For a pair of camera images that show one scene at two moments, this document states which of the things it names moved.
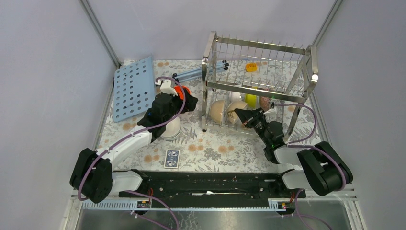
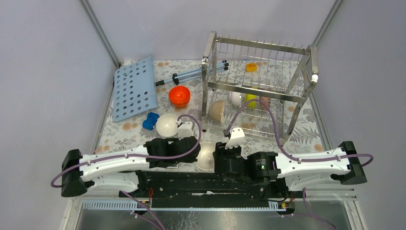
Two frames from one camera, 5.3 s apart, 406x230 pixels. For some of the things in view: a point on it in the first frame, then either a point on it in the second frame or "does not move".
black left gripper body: (177, 105) to (190, 159)
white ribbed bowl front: (173, 129) does not move
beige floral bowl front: (216, 110) does not move
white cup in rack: (235, 96) does not move
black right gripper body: (259, 123) to (234, 152)
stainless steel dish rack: (242, 75) does not move
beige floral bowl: (231, 115) to (205, 158)
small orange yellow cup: (251, 67) does not move
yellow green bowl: (251, 99) does not move
